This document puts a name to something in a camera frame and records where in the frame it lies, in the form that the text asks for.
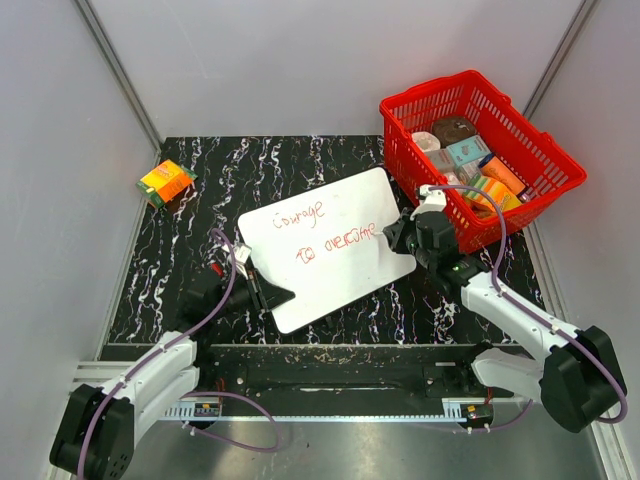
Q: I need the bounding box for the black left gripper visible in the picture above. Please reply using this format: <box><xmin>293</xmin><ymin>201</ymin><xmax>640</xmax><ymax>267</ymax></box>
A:
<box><xmin>210</xmin><ymin>266</ymin><xmax>293</xmax><ymax>321</ymax></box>

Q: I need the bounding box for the brown round lid jar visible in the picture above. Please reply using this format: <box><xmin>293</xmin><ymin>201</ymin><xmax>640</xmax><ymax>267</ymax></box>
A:
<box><xmin>431</xmin><ymin>116</ymin><xmax>477</xmax><ymax>148</ymax></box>

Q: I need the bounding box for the orange blue box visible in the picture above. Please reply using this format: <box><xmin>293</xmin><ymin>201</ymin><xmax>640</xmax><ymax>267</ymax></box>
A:
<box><xmin>478</xmin><ymin>154</ymin><xmax>527</xmax><ymax>198</ymax></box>

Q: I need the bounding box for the red marker cap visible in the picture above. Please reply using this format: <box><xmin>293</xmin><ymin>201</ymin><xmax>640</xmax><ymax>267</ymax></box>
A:
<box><xmin>211</xmin><ymin>262</ymin><xmax>224</xmax><ymax>277</ymax></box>

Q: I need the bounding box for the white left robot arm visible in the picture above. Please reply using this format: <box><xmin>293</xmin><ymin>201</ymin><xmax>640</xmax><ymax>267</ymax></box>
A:
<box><xmin>49</xmin><ymin>267</ymin><xmax>295</xmax><ymax>479</ymax></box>

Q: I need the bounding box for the white toilet paper roll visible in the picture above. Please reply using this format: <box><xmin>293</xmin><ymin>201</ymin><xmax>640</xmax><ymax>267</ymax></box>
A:
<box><xmin>411</xmin><ymin>131</ymin><xmax>441</xmax><ymax>153</ymax></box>

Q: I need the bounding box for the orange green snack box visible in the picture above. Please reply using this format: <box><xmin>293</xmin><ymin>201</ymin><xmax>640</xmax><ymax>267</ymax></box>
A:
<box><xmin>136</xmin><ymin>160</ymin><xmax>197</xmax><ymax>209</ymax></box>

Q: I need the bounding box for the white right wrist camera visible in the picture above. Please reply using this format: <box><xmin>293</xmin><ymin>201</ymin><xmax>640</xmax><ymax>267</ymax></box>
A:
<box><xmin>411</xmin><ymin>184</ymin><xmax>447</xmax><ymax>218</ymax></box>

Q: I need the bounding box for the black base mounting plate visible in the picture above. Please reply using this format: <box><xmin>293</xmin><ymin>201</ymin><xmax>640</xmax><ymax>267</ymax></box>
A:
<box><xmin>207</xmin><ymin>344</ymin><xmax>509</xmax><ymax>400</ymax></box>

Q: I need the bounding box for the red plastic shopping basket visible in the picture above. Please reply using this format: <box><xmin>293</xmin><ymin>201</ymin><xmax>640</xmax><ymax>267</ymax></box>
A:
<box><xmin>379</xmin><ymin>70</ymin><xmax>587</xmax><ymax>233</ymax></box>

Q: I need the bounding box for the teal cardboard box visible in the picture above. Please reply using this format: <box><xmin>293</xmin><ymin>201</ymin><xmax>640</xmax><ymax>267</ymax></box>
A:
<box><xmin>446</xmin><ymin>135</ymin><xmax>491</xmax><ymax>167</ymax></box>

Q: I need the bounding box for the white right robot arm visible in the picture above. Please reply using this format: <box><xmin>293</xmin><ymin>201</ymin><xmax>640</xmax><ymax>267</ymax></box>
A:
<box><xmin>383</xmin><ymin>211</ymin><xmax>628</xmax><ymax>433</ymax></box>

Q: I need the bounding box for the white whiteboard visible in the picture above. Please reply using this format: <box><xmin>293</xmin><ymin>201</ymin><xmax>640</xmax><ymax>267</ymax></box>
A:
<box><xmin>238</xmin><ymin>167</ymin><xmax>416</xmax><ymax>334</ymax></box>

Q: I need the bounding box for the yellow green sponge pack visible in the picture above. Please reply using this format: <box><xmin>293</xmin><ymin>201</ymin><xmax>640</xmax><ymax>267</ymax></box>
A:
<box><xmin>462</xmin><ymin>174</ymin><xmax>522</xmax><ymax>213</ymax></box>

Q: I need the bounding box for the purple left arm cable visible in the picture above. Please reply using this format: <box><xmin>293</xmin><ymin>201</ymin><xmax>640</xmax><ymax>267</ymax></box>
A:
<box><xmin>77</xmin><ymin>228</ymin><xmax>284</xmax><ymax>479</ymax></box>

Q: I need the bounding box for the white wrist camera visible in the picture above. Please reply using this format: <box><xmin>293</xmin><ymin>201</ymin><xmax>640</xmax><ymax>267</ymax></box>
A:
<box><xmin>411</xmin><ymin>184</ymin><xmax>447</xmax><ymax>218</ymax></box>
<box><xmin>233</xmin><ymin>242</ymin><xmax>252</xmax><ymax>279</ymax></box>

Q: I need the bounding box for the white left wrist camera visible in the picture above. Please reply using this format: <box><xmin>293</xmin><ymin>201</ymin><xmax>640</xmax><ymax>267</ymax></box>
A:
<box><xmin>233</xmin><ymin>242</ymin><xmax>252</xmax><ymax>279</ymax></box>

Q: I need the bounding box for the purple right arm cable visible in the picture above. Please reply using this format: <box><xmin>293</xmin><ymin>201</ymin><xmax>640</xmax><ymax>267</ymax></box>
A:
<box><xmin>427</xmin><ymin>183</ymin><xmax>629</xmax><ymax>434</ymax></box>

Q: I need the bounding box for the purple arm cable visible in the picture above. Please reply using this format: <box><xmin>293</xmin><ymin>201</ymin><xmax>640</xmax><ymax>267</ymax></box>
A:
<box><xmin>427</xmin><ymin>183</ymin><xmax>629</xmax><ymax>434</ymax></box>
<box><xmin>77</xmin><ymin>228</ymin><xmax>284</xmax><ymax>479</ymax></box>

